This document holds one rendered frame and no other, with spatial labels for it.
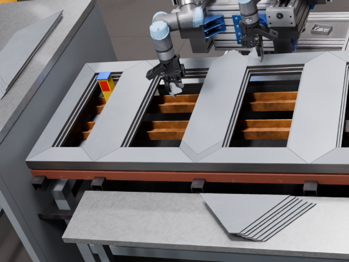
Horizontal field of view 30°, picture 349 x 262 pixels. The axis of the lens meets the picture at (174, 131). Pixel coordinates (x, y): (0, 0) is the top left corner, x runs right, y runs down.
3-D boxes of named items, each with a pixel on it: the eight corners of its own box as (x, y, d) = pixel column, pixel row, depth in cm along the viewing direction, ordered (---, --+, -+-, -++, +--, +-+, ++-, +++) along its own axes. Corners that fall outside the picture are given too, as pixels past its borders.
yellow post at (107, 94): (118, 111, 328) (107, 80, 317) (109, 111, 330) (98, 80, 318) (121, 105, 332) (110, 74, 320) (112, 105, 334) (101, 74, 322)
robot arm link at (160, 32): (166, 17, 267) (167, 27, 260) (173, 40, 273) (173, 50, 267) (148, 21, 268) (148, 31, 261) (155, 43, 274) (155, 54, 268)
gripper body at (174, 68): (182, 84, 276) (175, 61, 268) (163, 85, 279) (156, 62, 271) (186, 74, 281) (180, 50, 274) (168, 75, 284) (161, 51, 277)
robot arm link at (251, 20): (258, 7, 279) (255, 16, 273) (260, 16, 282) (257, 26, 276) (242, 8, 281) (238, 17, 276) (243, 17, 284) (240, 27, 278)
